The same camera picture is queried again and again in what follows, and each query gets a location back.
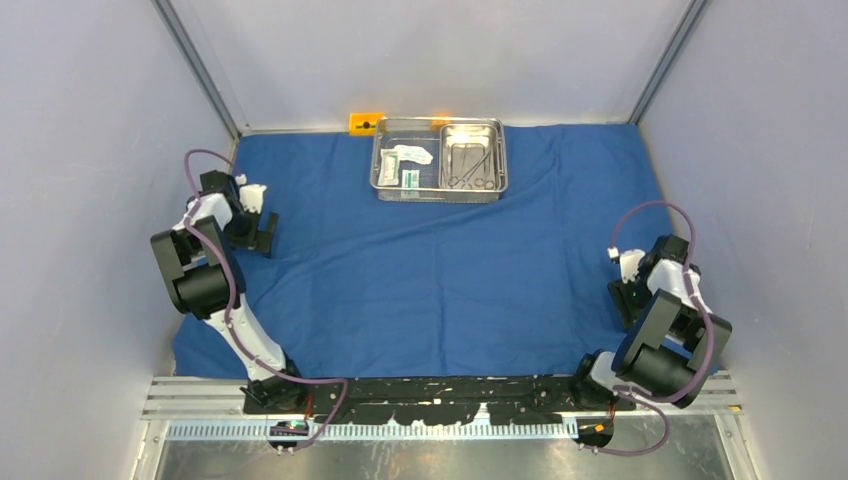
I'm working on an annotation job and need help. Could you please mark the blue surgical drape cloth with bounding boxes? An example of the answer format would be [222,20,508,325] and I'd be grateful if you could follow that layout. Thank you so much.
[172,123,684,381]

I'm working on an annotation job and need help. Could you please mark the white sterile pouch packet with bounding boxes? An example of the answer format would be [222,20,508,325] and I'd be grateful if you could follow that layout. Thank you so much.
[377,149,400,187]

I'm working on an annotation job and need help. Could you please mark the wire mesh instrument basket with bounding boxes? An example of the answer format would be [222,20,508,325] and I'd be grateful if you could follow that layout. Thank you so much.
[369,117,509,204]

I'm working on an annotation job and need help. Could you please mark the green white small packet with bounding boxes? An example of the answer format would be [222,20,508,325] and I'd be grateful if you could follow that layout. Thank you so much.
[401,169,420,190]

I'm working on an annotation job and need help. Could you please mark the clear plastic packet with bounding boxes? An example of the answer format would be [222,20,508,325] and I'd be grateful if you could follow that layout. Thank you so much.
[393,144,433,165]

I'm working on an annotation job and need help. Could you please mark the steel surgical scissors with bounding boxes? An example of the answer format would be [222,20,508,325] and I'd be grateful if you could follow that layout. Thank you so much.
[447,144,468,189]

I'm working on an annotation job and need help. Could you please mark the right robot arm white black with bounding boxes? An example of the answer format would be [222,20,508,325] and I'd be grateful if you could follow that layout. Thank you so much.
[570,234,707,411]

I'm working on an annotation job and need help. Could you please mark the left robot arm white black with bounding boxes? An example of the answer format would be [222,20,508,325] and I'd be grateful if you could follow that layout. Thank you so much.
[150,171,307,414]

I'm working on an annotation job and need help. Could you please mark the steel surgical forceps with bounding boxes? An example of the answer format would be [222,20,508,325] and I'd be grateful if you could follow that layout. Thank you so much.
[461,151,493,190]

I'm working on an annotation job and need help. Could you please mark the large orange plastic block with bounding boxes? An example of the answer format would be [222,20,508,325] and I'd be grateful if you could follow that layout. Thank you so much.
[348,112,384,136]

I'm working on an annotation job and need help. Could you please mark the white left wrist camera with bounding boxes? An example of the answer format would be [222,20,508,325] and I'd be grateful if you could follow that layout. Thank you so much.
[235,174,267,214]

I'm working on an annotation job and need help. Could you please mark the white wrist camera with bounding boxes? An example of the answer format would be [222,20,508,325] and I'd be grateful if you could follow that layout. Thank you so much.
[235,174,267,214]
[607,247,646,284]

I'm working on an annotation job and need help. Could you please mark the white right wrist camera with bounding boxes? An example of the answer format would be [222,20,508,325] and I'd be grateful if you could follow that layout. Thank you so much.
[607,247,646,284]

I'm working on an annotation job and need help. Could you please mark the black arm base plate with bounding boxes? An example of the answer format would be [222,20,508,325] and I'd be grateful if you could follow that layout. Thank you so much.
[240,375,617,426]

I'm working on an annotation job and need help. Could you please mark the aluminium front frame rail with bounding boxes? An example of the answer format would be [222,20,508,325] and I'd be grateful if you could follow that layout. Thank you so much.
[141,371,743,444]

